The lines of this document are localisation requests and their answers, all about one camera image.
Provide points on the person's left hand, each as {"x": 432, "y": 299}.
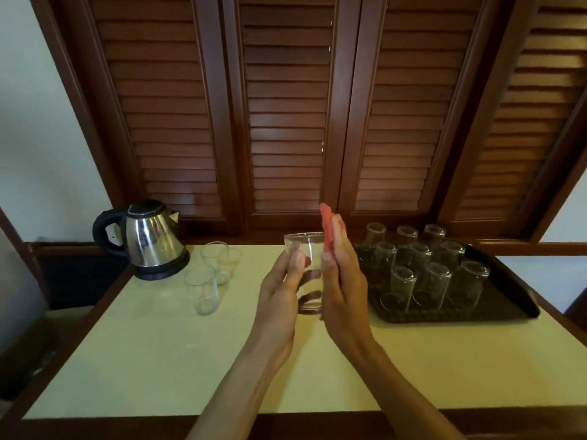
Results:
{"x": 277, "y": 316}

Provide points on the person's right hand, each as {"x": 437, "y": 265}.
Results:
{"x": 348, "y": 307}

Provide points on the group of clear glasses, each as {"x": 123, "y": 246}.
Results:
{"x": 202, "y": 293}

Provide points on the red cloth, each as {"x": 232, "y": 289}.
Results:
{"x": 326, "y": 224}

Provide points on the dark brown textured tray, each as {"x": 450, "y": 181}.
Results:
{"x": 504, "y": 302}

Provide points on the person's right forearm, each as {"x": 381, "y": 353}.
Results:
{"x": 408, "y": 398}

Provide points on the person's left forearm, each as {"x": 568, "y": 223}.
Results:
{"x": 229, "y": 403}

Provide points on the steel electric kettle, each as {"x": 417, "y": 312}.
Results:
{"x": 167, "y": 270}
{"x": 151, "y": 240}

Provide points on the brown louvered wooden shutter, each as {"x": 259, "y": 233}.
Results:
{"x": 160, "y": 109}
{"x": 286, "y": 109}
{"x": 408, "y": 109}
{"x": 527, "y": 109}

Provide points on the brown wooden wall rail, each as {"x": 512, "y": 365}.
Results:
{"x": 532, "y": 248}

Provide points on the brown wooden door frame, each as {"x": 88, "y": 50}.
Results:
{"x": 578, "y": 316}

